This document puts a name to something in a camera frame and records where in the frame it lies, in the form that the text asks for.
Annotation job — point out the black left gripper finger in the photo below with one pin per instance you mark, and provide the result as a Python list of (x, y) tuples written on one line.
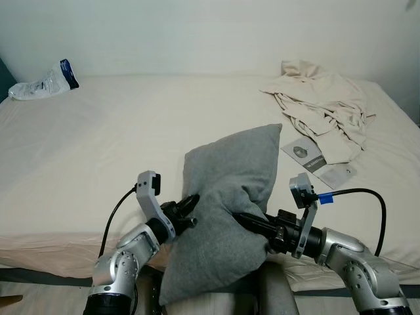
[(190, 202), (188, 223)]

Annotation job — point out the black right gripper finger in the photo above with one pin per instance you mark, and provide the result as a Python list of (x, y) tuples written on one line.
[(256, 225)]

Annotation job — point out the grey pillow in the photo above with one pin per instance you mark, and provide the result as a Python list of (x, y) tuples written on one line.
[(223, 170)]

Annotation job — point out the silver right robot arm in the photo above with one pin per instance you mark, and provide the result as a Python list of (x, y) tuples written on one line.
[(354, 262)]

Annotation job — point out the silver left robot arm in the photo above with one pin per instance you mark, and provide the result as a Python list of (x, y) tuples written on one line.
[(121, 259)]

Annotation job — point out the blue tape strip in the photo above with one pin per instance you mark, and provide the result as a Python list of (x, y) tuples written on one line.
[(325, 198)]

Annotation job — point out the white paper sheet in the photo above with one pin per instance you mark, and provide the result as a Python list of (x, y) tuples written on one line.
[(338, 174)]

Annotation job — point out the grey booklet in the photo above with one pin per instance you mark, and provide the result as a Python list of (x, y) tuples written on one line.
[(303, 154)]

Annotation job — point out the bed with cream sheet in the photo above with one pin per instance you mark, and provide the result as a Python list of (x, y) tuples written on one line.
[(131, 144)]

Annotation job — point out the dark robot left leg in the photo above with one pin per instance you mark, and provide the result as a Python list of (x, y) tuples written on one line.
[(147, 295)]

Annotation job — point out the crumpled beige garment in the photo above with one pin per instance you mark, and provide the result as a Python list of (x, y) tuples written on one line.
[(321, 105)]

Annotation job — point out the brown wooden piece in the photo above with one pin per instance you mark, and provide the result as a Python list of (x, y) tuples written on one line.
[(10, 300)]

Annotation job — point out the clear plastic bag blue item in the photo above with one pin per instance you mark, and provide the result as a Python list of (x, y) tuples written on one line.
[(39, 86)]

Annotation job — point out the dark teal headboard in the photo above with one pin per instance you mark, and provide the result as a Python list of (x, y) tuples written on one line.
[(5, 79)]

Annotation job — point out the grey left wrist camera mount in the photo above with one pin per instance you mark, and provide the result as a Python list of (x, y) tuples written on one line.
[(149, 190)]

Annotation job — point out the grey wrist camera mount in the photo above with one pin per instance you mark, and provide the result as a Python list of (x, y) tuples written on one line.
[(149, 190), (302, 190)]

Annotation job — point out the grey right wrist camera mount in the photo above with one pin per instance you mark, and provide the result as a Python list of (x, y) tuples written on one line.
[(302, 190)]

